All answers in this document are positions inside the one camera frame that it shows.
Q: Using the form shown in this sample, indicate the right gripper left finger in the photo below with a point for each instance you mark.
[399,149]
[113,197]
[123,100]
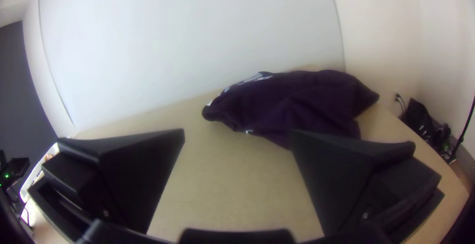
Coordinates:
[126,173]

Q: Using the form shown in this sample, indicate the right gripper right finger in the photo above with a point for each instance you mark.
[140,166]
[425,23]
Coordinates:
[345,177]

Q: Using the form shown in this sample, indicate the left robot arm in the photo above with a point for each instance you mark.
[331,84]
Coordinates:
[13,171]

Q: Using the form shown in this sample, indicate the dark t-shirt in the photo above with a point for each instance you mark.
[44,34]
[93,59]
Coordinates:
[297,103]

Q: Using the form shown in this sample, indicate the black bag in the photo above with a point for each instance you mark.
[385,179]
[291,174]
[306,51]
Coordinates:
[417,119]

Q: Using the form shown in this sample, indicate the black tripod stand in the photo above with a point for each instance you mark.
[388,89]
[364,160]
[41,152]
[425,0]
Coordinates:
[464,132]

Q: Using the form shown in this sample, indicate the white wall outlet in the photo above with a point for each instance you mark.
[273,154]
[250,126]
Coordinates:
[396,92]

